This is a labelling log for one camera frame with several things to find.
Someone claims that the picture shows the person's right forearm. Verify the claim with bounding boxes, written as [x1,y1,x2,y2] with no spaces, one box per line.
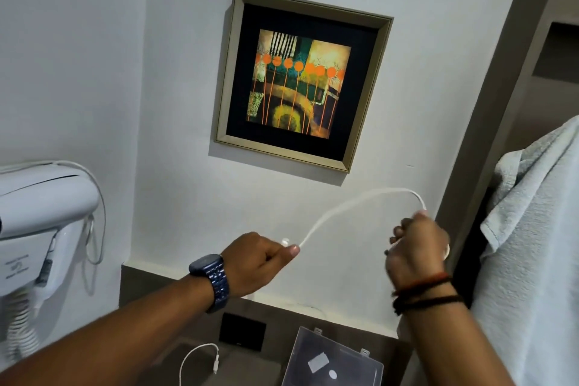
[398,295,516,386]

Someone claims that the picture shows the white wall-mounted hair dryer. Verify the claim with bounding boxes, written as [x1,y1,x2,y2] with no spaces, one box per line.
[0,160,107,366]

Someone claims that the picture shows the person's right hand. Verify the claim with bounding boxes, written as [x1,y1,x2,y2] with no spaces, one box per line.
[384,211,451,291]

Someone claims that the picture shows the white charging cable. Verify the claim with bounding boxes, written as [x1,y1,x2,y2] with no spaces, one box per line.
[281,188,451,261]

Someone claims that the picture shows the person's left hand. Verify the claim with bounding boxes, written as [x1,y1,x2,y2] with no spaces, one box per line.
[220,232,301,299]

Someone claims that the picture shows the person's left forearm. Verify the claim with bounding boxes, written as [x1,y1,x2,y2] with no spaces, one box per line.
[0,274,215,386]

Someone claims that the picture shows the white cable with plug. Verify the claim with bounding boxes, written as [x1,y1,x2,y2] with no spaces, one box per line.
[179,343,221,386]

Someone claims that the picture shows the white towel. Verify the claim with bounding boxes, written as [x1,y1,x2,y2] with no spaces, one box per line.
[470,115,579,386]

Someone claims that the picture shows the blue wrist watch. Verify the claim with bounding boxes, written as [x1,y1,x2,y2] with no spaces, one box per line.
[188,254,230,314]

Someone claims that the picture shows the red and black thread bracelets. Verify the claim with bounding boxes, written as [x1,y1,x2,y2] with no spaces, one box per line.
[392,273,466,316]

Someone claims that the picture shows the framed abstract painting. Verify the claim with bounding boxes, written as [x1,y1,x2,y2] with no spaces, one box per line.
[214,0,394,174]

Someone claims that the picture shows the black wall socket plate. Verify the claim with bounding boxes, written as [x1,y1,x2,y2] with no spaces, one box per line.
[219,312,267,352]

